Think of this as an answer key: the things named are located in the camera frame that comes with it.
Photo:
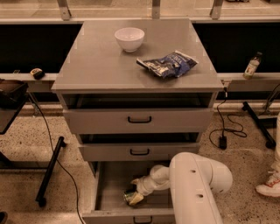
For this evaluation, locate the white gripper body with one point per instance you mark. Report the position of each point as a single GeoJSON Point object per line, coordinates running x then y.
{"type": "Point", "coordinates": [144, 186]}

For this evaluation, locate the green drink can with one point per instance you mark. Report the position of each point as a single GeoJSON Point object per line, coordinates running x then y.
{"type": "Point", "coordinates": [126, 195]}

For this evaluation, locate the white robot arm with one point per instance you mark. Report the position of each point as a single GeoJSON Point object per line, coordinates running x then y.
{"type": "Point", "coordinates": [192, 180]}

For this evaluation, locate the bottom grey drawer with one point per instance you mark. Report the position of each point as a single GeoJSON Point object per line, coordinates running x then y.
{"type": "Point", "coordinates": [112, 180]}

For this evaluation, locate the grey drawer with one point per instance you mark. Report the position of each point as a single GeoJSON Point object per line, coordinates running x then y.
{"type": "Point", "coordinates": [138, 120]}
{"type": "Point", "coordinates": [112, 180]}
{"type": "Point", "coordinates": [134, 151]}

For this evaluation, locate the middle grey drawer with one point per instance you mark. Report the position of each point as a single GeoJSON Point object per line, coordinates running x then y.
{"type": "Point", "coordinates": [134, 151]}

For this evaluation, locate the top grey drawer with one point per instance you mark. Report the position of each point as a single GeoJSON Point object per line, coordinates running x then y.
{"type": "Point", "coordinates": [138, 120]}

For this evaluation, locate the grey drawer cabinet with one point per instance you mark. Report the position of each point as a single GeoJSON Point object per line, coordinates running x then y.
{"type": "Point", "coordinates": [99, 74]}

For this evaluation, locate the black stand leg left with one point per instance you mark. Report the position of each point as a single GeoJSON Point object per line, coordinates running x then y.
{"type": "Point", "coordinates": [40, 199]}

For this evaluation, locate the black stand leg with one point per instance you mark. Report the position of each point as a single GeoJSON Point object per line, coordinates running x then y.
{"type": "Point", "coordinates": [40, 199]}
{"type": "Point", "coordinates": [270, 142]}

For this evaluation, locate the blue chip bag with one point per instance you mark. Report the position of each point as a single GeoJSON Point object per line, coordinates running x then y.
{"type": "Point", "coordinates": [174, 64]}

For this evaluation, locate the white red sneaker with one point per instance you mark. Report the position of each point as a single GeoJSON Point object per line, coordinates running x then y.
{"type": "Point", "coordinates": [271, 187]}

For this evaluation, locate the black stand leg right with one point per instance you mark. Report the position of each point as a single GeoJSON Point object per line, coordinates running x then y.
{"type": "Point", "coordinates": [270, 142]}

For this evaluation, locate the white bowl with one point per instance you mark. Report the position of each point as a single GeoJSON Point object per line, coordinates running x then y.
{"type": "Point", "coordinates": [129, 38]}

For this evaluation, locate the yellow black tape measure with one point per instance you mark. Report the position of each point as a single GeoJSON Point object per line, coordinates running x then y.
{"type": "Point", "coordinates": [37, 73]}

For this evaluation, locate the black tray on stand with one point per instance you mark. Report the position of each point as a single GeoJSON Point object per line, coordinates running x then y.
{"type": "Point", "coordinates": [13, 95]}

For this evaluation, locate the clear sauce bottle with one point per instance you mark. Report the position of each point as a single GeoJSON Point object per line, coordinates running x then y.
{"type": "Point", "coordinates": [252, 66]}

